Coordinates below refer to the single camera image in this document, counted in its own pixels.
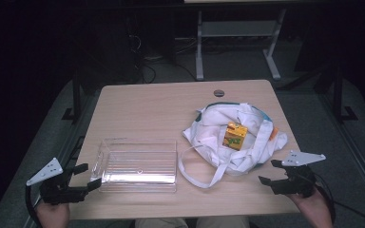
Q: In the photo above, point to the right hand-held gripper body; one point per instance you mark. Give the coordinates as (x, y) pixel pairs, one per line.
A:
(294, 182)

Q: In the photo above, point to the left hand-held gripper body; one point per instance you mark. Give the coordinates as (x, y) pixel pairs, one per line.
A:
(57, 190)

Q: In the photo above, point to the clear plastic container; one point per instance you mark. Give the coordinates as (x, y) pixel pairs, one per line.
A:
(139, 164)

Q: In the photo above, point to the yellow juice carton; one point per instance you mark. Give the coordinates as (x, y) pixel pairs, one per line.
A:
(234, 136)

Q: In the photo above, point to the white tote bag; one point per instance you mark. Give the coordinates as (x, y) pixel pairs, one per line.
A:
(215, 126)

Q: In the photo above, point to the person's left hand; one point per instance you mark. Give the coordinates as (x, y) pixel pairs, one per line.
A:
(53, 216)

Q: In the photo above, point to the person's right hand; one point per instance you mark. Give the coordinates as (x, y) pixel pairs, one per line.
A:
(310, 209)

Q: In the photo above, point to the black metal stand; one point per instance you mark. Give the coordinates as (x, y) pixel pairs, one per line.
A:
(338, 95)
(76, 95)

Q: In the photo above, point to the grey round table grommet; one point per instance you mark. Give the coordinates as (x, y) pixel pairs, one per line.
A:
(219, 93)

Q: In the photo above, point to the white metal desk frame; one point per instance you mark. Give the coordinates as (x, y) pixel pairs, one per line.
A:
(234, 29)

